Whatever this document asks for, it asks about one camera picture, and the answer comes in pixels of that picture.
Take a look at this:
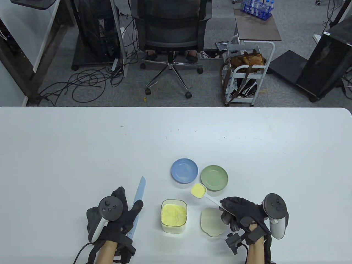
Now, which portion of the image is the white metal desk leg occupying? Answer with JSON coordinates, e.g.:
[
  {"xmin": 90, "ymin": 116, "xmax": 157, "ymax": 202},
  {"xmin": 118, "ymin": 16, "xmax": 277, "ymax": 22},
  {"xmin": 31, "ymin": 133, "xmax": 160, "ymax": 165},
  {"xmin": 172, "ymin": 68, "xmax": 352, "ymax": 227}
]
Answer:
[{"xmin": 110, "ymin": 0, "xmax": 128, "ymax": 78}]

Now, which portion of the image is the person's left forearm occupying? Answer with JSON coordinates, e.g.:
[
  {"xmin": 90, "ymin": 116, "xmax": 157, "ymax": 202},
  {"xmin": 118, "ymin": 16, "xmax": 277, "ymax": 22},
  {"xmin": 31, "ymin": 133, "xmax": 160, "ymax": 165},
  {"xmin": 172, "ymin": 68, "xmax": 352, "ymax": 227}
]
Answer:
[{"xmin": 96, "ymin": 241, "xmax": 117, "ymax": 264}]

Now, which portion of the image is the black glossy computer case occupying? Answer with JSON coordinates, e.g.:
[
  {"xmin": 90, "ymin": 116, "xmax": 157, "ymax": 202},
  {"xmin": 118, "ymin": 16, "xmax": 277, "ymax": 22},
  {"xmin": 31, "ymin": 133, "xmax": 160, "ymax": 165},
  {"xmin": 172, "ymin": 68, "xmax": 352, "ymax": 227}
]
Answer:
[{"xmin": 296, "ymin": 17, "xmax": 352, "ymax": 103}]

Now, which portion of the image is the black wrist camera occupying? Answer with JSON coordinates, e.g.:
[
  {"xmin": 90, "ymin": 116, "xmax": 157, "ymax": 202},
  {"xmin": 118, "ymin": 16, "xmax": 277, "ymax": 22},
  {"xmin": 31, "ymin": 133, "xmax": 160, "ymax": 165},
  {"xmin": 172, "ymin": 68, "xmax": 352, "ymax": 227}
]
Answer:
[{"xmin": 225, "ymin": 232, "xmax": 244, "ymax": 255}]

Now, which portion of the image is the small green dish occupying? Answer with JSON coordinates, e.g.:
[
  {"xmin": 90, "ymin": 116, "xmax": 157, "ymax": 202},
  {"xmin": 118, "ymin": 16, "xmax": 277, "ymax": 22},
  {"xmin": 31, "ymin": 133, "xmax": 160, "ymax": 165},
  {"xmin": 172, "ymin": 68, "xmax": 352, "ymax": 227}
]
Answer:
[{"xmin": 200, "ymin": 165, "xmax": 229, "ymax": 191}]

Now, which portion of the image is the brown leather bag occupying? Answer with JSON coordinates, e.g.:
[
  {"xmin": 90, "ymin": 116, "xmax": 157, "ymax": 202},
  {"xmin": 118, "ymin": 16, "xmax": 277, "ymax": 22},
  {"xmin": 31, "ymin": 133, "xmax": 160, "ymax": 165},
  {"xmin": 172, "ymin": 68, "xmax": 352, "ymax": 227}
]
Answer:
[{"xmin": 221, "ymin": 49, "xmax": 267, "ymax": 95}]

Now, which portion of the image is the clear chicken bouillon container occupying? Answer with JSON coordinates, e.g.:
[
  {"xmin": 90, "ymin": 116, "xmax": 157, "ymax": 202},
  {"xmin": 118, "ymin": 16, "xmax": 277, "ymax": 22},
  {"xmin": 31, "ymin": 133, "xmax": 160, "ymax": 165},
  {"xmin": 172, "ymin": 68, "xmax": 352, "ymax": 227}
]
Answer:
[{"xmin": 161, "ymin": 199, "xmax": 188, "ymax": 234}]

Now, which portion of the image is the black flat base plate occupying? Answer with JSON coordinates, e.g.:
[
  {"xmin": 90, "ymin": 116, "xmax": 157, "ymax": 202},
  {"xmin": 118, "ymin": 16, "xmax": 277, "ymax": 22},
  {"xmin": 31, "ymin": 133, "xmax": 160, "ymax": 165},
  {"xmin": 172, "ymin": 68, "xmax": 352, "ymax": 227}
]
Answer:
[{"xmin": 268, "ymin": 50, "xmax": 308, "ymax": 84}]

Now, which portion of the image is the person's right forearm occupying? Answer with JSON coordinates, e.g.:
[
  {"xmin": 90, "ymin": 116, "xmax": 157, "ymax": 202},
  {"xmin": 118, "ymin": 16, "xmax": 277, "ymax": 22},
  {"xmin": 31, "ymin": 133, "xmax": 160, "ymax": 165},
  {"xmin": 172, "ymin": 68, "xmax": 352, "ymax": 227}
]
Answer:
[{"xmin": 246, "ymin": 238, "xmax": 267, "ymax": 264}]

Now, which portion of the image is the black and white controller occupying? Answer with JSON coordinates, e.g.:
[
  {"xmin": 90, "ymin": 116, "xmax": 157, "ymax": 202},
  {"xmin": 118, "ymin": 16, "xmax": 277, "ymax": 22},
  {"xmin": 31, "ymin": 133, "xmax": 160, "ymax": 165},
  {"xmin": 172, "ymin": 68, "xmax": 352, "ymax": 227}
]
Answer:
[
  {"xmin": 91, "ymin": 196, "xmax": 123, "ymax": 243},
  {"xmin": 261, "ymin": 193, "xmax": 289, "ymax": 240}
]

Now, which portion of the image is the blue test tube rack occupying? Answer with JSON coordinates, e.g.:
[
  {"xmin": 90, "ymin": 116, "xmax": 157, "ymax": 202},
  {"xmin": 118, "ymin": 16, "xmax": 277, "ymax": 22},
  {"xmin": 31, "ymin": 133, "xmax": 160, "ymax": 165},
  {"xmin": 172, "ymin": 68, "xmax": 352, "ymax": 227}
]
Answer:
[{"xmin": 241, "ymin": 0, "xmax": 275, "ymax": 20}]

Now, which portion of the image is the white rolling cart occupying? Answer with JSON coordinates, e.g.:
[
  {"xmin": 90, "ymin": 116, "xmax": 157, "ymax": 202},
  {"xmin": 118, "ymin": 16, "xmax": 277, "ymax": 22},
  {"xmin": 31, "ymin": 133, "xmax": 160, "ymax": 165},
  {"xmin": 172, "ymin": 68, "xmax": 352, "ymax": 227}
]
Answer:
[{"xmin": 224, "ymin": 35, "xmax": 276, "ymax": 107}]

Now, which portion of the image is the person's right hand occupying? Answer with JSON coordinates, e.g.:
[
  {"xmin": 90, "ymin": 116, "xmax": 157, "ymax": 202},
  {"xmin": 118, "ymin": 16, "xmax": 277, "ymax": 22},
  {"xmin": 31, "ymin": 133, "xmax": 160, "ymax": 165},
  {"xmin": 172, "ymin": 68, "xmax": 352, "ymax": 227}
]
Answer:
[{"xmin": 219, "ymin": 196, "xmax": 273, "ymax": 245}]

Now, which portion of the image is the black and white bag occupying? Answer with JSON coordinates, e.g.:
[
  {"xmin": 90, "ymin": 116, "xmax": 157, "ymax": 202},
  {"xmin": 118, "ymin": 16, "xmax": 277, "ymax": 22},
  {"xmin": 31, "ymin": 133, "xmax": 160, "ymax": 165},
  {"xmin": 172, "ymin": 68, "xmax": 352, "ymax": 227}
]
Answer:
[{"xmin": 230, "ymin": 78, "xmax": 258, "ymax": 99}]

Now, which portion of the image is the light blue plastic knife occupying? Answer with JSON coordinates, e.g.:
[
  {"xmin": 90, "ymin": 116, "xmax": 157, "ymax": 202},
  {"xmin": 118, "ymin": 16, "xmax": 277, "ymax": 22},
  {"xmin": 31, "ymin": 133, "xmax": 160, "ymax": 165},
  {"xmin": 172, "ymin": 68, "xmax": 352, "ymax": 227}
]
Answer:
[{"xmin": 127, "ymin": 177, "xmax": 146, "ymax": 238}]

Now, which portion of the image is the brown side table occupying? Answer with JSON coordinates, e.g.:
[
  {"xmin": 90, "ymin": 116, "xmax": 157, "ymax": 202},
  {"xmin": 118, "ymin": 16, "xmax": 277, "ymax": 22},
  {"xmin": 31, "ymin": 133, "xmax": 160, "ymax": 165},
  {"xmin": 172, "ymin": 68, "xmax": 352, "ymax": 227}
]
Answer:
[{"xmin": 234, "ymin": 8, "xmax": 282, "ymax": 42}]

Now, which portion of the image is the black glove cable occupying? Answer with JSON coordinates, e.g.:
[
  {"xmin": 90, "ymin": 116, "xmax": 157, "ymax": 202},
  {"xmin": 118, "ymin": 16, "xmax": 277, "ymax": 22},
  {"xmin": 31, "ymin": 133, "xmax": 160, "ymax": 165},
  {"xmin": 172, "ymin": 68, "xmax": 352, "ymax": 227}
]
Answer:
[{"xmin": 73, "ymin": 242, "xmax": 95, "ymax": 264}]

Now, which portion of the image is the small blue dish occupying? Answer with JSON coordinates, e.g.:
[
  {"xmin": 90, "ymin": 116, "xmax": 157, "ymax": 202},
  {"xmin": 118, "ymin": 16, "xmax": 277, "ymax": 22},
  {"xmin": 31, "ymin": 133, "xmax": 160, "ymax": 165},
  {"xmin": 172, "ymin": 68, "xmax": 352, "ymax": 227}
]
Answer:
[{"xmin": 171, "ymin": 158, "xmax": 199, "ymax": 184}]

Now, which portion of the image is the black computer tower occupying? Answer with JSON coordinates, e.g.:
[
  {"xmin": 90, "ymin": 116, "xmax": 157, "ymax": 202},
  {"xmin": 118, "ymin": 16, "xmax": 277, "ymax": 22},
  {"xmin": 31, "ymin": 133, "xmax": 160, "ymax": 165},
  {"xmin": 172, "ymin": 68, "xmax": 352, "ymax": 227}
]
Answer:
[{"xmin": 72, "ymin": 0, "xmax": 122, "ymax": 71}]

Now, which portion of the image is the white plastic coffee spoon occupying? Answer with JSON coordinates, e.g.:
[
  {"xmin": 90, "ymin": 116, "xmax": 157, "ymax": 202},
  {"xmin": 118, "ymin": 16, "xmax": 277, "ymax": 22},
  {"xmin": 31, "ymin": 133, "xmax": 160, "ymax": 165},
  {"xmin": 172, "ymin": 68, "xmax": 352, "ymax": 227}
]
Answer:
[{"xmin": 191, "ymin": 183, "xmax": 224, "ymax": 211}]

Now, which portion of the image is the white desk with dark frame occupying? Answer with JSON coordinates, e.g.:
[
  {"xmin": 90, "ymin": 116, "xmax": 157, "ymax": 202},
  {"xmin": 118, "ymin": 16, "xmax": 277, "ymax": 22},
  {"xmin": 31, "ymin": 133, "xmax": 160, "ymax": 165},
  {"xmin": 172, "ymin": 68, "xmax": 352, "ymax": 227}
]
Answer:
[{"xmin": 0, "ymin": 0, "xmax": 76, "ymax": 107}]

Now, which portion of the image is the black mesh office chair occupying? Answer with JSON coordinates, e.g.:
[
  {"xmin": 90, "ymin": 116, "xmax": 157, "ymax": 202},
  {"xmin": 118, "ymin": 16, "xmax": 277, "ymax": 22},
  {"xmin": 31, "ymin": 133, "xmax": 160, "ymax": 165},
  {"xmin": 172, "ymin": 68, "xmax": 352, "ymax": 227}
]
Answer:
[{"xmin": 130, "ymin": 0, "xmax": 213, "ymax": 99}]

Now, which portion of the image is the person's left hand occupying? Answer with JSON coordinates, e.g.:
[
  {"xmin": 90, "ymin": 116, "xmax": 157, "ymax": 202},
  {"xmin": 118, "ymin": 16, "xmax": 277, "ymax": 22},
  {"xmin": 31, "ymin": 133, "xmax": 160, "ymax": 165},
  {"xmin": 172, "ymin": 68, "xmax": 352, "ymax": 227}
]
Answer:
[{"xmin": 86, "ymin": 187, "xmax": 144, "ymax": 248}]

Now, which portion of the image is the cream container lid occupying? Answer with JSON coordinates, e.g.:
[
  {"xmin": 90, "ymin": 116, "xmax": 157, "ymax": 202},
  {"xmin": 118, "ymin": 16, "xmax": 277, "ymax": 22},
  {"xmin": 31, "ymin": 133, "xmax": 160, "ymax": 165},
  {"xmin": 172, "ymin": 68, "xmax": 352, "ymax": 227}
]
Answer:
[{"xmin": 201, "ymin": 208, "xmax": 229, "ymax": 237}]

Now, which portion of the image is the black floor cable bundle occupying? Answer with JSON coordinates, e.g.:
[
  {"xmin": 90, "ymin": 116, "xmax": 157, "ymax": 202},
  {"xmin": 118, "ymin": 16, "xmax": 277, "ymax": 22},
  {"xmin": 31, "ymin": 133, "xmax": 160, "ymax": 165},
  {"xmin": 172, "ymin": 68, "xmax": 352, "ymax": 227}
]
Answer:
[{"xmin": 37, "ymin": 67, "xmax": 125, "ymax": 106}]

